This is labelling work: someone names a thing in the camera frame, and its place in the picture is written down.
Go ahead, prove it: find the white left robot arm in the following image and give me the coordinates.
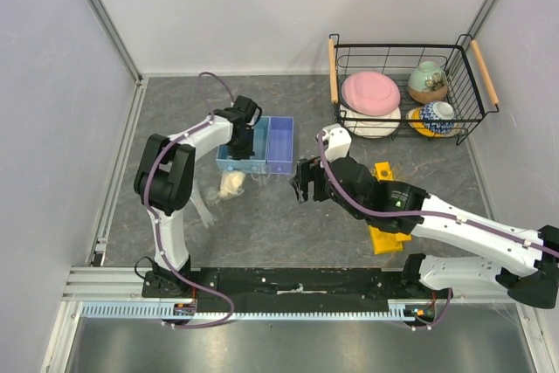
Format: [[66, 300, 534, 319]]
[[134, 96, 262, 297]]

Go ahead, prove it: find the black wire basket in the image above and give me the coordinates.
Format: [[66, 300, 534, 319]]
[[328, 34, 500, 144]]

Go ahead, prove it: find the blue three-compartment drawer box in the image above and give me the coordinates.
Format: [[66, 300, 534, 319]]
[[216, 116, 294, 176]]

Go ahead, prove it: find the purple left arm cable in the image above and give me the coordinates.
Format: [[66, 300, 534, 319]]
[[141, 71, 237, 331]]

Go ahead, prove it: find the clear glass beaker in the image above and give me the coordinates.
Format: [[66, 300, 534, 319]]
[[251, 164, 271, 187]]

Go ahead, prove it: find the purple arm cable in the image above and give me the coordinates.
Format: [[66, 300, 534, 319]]
[[316, 130, 559, 333], [141, 71, 237, 331]]

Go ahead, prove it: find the green brown ceramic bowl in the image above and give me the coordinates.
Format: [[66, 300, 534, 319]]
[[408, 61, 448, 104]]

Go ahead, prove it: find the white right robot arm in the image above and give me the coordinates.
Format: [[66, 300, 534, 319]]
[[290, 156, 558, 309]]

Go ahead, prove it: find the pink plate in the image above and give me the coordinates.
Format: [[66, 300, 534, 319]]
[[342, 71, 401, 116]]

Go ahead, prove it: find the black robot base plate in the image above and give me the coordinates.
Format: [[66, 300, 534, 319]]
[[141, 254, 452, 313]]

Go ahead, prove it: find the blue white patterned bowl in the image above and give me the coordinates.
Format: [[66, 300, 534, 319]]
[[419, 100, 454, 134]]

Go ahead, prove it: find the yellow test tube rack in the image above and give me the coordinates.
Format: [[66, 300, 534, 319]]
[[369, 162, 411, 256]]

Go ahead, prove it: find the white slotted cable duct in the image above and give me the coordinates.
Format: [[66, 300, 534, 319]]
[[80, 301, 414, 321]]

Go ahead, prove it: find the white plate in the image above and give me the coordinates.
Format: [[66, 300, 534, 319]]
[[339, 105, 401, 139]]

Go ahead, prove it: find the clear plastic dropper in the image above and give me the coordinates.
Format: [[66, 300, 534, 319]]
[[190, 190, 217, 229]]

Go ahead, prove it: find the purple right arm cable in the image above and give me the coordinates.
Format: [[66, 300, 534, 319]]
[[316, 130, 559, 333]]

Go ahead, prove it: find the bag of beige powder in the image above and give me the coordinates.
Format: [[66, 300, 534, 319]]
[[218, 171, 245, 200]]

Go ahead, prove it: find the small clear glass vial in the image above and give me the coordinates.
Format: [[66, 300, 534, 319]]
[[205, 187, 221, 206]]

